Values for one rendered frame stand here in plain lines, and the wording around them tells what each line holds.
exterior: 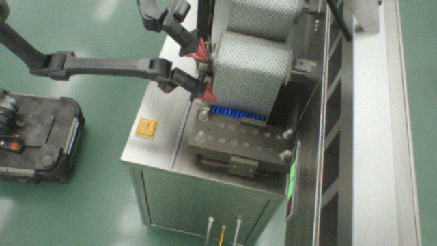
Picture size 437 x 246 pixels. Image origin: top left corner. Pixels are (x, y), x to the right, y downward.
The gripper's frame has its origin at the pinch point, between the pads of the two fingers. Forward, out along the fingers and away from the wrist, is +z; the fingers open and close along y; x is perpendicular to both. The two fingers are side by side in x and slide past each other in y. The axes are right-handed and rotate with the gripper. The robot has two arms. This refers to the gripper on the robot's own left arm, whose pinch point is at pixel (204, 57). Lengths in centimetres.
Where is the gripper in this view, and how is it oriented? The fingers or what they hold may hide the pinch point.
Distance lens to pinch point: 139.1
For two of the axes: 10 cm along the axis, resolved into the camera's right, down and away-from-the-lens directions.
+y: -1.6, 8.2, -5.4
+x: 7.6, -2.4, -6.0
